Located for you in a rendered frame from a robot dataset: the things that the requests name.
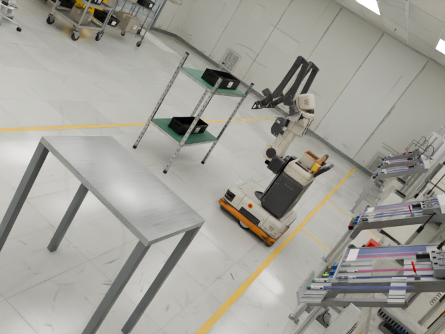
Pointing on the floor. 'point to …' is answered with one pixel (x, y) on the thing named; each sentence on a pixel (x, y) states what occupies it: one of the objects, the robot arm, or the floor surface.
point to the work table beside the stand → (73, 151)
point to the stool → (8, 14)
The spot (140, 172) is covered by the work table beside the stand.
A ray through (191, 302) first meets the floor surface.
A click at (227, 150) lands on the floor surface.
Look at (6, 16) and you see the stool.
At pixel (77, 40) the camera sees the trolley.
